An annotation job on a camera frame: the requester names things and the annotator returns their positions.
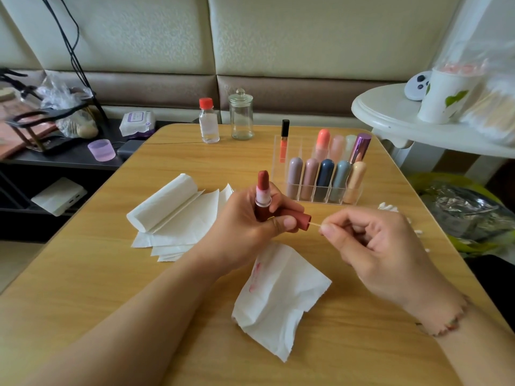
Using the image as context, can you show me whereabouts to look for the black low shelf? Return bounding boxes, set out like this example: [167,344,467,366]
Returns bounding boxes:
[0,116,194,242]

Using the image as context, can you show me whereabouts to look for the person's right forearm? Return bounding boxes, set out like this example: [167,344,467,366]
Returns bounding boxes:
[422,301,515,386]

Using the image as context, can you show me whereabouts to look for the white panda figure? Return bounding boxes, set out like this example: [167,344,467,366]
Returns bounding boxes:
[404,71,433,102]

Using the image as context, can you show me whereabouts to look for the crumpled clear plastic bag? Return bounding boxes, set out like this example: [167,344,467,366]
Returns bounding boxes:
[36,70,101,140]

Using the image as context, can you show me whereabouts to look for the white mug green leaf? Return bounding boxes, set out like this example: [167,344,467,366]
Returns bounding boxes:
[417,62,484,125]

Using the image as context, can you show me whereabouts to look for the thin wrist bracelet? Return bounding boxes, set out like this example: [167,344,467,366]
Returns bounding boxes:
[417,295,471,337]

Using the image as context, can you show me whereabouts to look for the small purple plastic cup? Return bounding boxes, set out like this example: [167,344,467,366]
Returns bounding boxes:
[87,139,117,163]

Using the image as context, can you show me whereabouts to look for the clear bottle red cap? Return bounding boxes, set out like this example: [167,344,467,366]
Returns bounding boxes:
[198,97,220,145]

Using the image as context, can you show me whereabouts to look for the white tissue sheet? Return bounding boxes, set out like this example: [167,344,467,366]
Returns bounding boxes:
[232,242,333,363]

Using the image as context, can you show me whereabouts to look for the person's left forearm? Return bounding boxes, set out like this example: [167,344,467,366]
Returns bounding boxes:
[24,253,226,386]

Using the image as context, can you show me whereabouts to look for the pink tray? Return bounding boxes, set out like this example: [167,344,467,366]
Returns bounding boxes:
[0,96,57,161]

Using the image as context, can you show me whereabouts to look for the white round side table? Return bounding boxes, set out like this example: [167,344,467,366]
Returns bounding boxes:
[351,83,515,159]

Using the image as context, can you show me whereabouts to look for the dark red lipstick cap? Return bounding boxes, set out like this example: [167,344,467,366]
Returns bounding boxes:
[275,207,312,232]

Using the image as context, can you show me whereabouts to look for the person's right hand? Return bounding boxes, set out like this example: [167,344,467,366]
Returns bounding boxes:
[320,206,469,335]

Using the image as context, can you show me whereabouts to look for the stack of white tissues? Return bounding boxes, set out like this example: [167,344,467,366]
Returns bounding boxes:
[126,173,234,263]

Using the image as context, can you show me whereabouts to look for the black clip tool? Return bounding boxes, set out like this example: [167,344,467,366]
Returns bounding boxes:
[0,68,37,101]

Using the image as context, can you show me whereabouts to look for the pile of cotton swabs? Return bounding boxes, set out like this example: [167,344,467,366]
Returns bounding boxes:
[377,202,431,254]

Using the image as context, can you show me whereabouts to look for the wet wipes pack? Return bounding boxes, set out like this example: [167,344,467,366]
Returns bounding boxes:
[119,110,156,139]

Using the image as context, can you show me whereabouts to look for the white power bank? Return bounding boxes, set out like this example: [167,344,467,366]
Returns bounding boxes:
[31,176,88,217]

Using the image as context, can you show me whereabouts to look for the yellow-green bin with bag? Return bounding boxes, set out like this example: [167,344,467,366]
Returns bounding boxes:
[409,173,515,256]

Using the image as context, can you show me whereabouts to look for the black cables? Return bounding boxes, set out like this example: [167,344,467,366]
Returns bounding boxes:
[39,0,109,125]

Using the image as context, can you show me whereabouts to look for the clear acrylic lipstick organizer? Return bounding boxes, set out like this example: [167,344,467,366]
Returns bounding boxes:
[280,118,373,204]

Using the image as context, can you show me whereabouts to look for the glass jar with lid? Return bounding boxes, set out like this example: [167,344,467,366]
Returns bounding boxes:
[229,88,255,142]

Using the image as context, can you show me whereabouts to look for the beige padded backrest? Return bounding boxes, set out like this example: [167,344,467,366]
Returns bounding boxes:
[0,0,464,121]

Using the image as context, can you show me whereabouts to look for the person's left hand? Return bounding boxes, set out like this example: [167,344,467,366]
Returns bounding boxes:
[193,182,307,278]

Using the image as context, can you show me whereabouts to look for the red lipstick pink tube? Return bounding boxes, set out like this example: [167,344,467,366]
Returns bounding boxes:
[254,170,274,222]

